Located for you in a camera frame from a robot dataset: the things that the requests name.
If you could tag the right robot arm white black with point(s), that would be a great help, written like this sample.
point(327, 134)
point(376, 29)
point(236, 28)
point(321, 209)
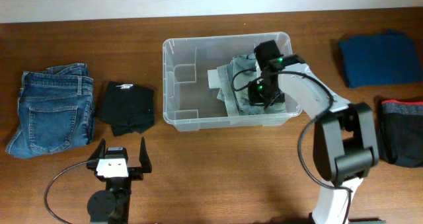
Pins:
point(338, 146)

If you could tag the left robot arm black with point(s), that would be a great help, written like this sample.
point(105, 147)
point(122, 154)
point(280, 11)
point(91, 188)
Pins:
point(112, 204)

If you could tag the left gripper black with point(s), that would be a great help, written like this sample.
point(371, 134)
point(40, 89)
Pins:
point(135, 174)

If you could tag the teal blue shirt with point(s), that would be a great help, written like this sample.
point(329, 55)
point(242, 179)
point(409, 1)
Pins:
point(387, 58)

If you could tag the white label in bin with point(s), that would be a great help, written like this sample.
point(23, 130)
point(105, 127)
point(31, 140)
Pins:
point(213, 79)

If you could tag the folded dark blue jeans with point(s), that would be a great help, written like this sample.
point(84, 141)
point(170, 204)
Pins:
point(56, 111)

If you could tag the clear plastic storage bin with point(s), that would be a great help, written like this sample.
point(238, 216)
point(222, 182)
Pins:
point(189, 104)

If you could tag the light blue jeans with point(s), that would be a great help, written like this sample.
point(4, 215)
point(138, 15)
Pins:
point(239, 72)

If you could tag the black shorts red grey waistband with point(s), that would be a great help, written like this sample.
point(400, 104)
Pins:
point(400, 132)

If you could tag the folded black garment white logo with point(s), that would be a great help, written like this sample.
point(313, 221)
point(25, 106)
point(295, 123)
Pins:
point(127, 108)

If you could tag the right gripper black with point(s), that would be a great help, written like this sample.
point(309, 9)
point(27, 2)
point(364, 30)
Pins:
point(254, 100)

